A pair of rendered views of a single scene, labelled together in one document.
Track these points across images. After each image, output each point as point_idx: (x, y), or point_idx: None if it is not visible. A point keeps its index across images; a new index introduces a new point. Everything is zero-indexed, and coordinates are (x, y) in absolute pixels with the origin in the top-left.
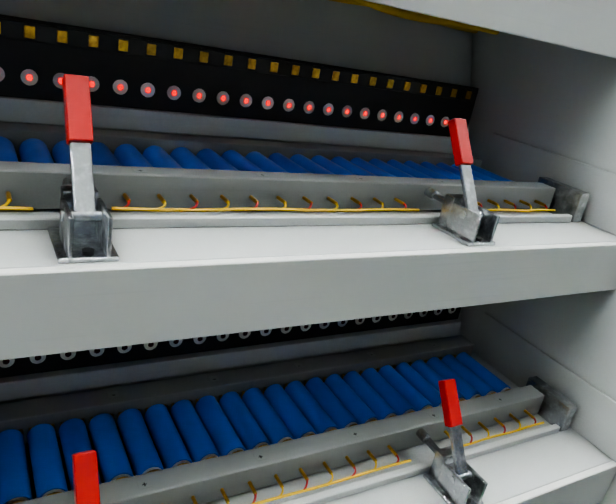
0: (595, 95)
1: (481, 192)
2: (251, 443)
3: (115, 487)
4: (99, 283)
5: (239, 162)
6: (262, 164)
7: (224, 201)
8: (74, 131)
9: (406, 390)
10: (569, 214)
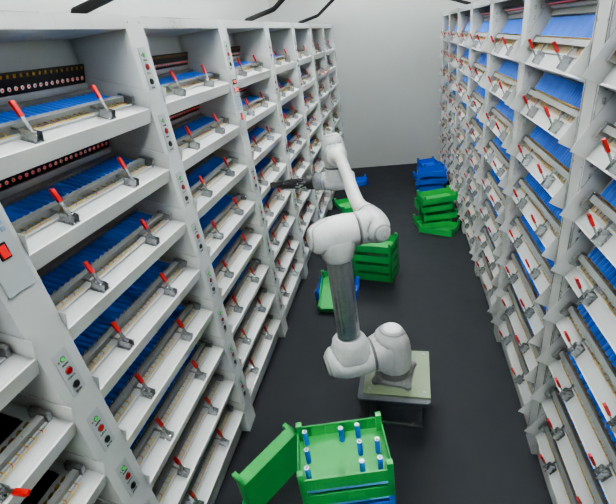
0: (233, 140)
1: (225, 165)
2: (213, 218)
3: (208, 227)
4: (213, 198)
5: (196, 175)
6: (198, 174)
7: (207, 183)
8: (203, 182)
9: (222, 203)
10: (236, 163)
